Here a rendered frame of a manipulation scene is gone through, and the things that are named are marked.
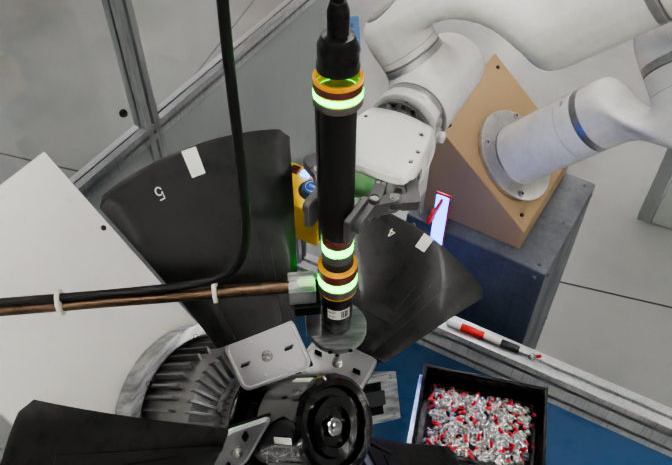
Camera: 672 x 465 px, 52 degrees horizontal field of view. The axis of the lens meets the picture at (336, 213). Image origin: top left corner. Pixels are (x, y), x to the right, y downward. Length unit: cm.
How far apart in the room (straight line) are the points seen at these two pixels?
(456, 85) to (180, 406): 51
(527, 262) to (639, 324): 125
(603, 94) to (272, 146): 64
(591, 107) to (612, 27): 50
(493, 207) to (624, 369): 122
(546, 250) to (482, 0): 75
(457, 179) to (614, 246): 152
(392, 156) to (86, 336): 48
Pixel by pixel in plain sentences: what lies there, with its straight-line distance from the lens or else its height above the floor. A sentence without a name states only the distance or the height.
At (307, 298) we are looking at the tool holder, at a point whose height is 134.
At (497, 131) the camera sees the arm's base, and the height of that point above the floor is 110.
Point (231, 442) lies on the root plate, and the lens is 80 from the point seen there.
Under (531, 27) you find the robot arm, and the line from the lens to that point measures 77.
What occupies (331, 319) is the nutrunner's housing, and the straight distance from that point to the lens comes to 81.
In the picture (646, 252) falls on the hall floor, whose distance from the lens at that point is 284.
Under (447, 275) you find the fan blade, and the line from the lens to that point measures 103.
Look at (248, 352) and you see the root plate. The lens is 85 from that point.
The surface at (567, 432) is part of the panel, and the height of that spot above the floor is 68.
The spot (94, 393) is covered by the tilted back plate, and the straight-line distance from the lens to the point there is 98.
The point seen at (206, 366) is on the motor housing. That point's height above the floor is 118.
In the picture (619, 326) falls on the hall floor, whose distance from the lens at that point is 258.
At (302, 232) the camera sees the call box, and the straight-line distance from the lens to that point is 129.
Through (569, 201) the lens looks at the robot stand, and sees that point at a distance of 154.
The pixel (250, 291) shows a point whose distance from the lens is 77.
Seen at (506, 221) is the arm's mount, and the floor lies 99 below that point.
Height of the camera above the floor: 196
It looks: 46 degrees down
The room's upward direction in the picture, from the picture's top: straight up
